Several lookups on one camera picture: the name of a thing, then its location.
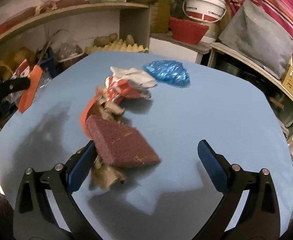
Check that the wooden shelf unit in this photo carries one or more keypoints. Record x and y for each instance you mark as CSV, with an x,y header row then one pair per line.
x,y
126,25

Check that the orange plastic piece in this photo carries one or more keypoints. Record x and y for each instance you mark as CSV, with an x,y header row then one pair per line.
x,y
86,115

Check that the yellow egg carton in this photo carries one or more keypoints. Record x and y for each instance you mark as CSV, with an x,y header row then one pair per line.
x,y
116,47

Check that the blue crinkled plastic wrapper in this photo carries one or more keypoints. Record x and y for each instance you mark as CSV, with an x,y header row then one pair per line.
x,y
167,73

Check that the red mesh produce bag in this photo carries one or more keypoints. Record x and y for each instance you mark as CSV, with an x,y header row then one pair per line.
x,y
9,27

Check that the brown paper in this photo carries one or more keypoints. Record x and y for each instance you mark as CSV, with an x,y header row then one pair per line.
x,y
111,110
106,177

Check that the yellow basket of potatoes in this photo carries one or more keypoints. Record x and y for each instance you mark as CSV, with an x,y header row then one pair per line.
x,y
9,65

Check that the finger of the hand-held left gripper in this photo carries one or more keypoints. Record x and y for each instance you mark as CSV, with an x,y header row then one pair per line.
x,y
9,86

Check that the brown sweet potato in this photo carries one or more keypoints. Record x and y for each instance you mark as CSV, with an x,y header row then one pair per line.
x,y
71,1

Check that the white low cabinet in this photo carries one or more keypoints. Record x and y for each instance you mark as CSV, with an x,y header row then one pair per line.
x,y
176,50

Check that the clear plastic tub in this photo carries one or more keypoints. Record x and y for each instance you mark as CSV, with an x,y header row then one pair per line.
x,y
70,55

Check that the white plastic bucket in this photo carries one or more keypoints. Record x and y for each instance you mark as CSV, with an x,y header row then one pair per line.
x,y
204,6

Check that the thick maroon scouring sponge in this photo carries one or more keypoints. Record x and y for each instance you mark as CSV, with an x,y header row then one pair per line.
x,y
121,140

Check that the yellow oil bottle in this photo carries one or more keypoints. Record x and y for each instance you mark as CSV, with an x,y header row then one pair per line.
x,y
160,10

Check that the red woven basket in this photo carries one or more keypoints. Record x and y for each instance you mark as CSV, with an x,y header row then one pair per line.
x,y
187,31

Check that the red striped cloth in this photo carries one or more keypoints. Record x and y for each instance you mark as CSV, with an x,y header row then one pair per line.
x,y
274,2

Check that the red white snack wrapper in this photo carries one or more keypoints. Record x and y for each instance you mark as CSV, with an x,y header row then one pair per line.
x,y
126,90

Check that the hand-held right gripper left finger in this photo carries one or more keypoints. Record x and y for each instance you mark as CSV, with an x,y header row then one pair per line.
x,y
84,165

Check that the low wooden shelf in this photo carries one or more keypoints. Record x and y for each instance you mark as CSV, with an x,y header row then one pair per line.
x,y
269,80

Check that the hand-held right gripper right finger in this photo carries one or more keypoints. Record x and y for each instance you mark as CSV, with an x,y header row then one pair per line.
x,y
211,165

